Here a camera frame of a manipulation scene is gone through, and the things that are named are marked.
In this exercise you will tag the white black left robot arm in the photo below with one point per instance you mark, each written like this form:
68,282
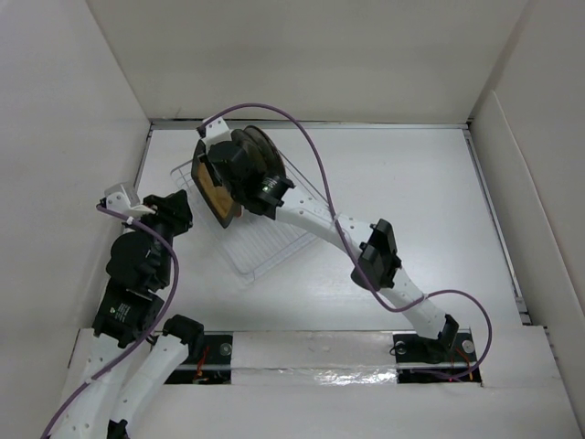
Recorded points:
133,350

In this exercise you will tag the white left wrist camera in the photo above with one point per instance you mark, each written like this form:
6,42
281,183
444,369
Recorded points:
123,199

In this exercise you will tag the aluminium frame rail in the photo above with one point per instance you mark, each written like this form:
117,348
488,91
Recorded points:
192,124

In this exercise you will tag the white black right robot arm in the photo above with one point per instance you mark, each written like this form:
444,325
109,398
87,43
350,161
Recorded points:
254,176

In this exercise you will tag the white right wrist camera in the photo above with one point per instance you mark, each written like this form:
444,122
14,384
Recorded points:
211,133

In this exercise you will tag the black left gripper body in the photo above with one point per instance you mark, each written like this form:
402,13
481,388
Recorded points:
167,220

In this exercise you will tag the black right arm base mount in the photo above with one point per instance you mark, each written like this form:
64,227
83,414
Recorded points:
418,362

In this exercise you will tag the square yellow plate dark rim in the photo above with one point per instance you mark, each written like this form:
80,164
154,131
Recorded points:
218,199

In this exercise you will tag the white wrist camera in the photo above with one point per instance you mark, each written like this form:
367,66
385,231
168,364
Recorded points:
211,133
123,199

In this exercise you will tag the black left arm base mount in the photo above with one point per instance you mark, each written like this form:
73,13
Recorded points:
211,366

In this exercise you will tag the clear plastic dish rack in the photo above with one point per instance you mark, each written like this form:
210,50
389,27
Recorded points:
251,245

